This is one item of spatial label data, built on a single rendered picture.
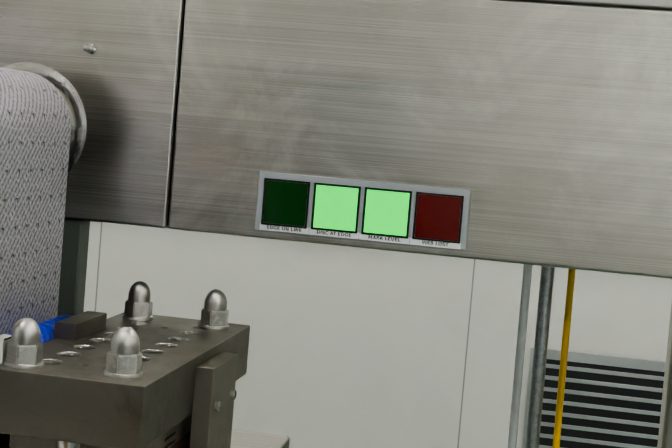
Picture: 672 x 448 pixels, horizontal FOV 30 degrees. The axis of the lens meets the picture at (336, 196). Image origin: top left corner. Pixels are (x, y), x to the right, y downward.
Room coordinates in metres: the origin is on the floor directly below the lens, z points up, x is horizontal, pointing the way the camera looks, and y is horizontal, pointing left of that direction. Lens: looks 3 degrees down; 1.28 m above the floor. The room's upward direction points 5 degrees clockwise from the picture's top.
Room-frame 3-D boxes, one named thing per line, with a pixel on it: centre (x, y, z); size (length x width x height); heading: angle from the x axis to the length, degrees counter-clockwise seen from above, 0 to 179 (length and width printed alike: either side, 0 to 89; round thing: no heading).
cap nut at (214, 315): (1.48, 0.13, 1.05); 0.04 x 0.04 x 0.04
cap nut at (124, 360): (1.17, 0.19, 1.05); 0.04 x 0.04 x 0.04
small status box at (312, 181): (1.46, -0.03, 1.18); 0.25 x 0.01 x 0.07; 80
